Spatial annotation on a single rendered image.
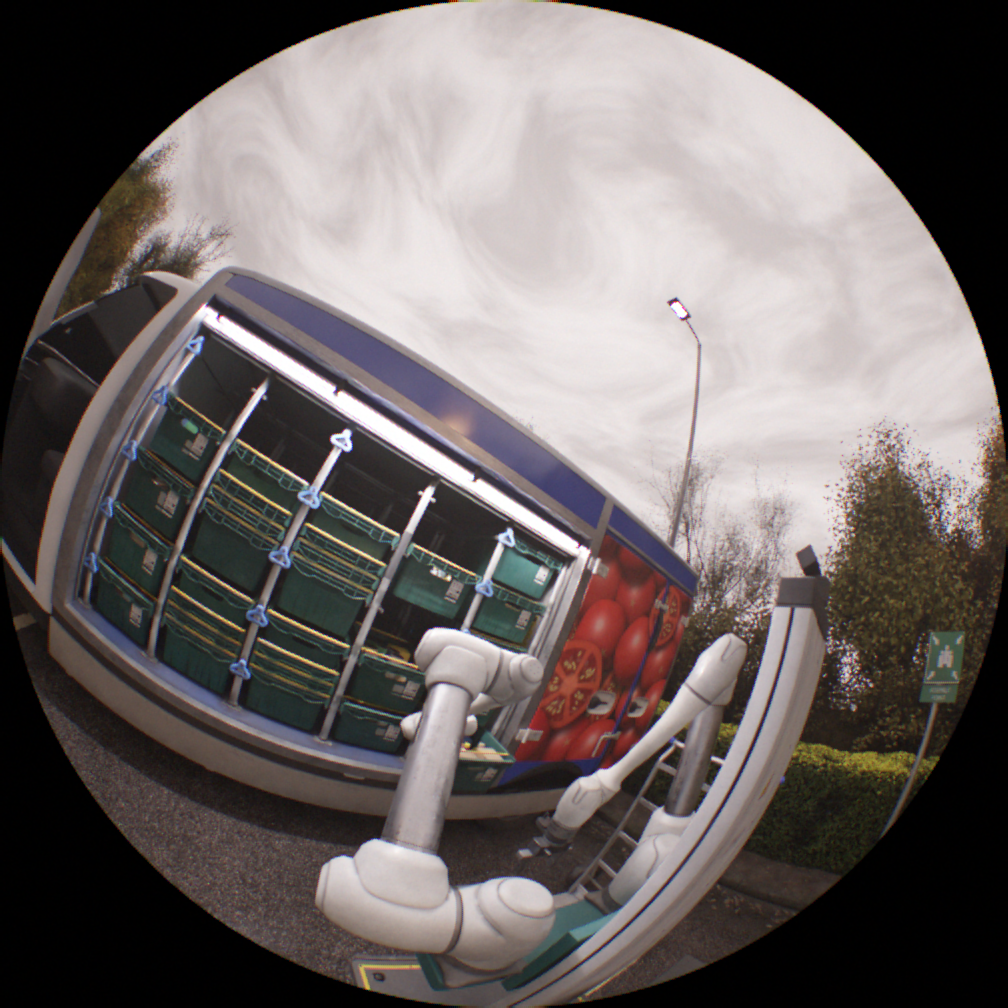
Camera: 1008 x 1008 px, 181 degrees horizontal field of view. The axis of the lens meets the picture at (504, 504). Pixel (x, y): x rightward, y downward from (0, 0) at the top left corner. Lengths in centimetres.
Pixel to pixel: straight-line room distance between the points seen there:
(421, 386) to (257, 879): 234
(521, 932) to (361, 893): 24
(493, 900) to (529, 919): 7
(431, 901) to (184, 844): 141
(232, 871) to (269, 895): 18
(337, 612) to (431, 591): 44
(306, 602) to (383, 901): 117
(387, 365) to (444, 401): 30
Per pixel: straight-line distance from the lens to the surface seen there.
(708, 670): 89
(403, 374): 141
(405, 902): 61
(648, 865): 99
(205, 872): 182
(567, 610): 175
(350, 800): 182
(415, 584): 148
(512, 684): 81
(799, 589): 50
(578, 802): 102
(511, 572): 169
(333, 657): 152
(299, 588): 143
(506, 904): 64
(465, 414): 144
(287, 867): 192
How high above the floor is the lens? 163
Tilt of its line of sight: 17 degrees up
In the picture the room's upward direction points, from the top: 24 degrees clockwise
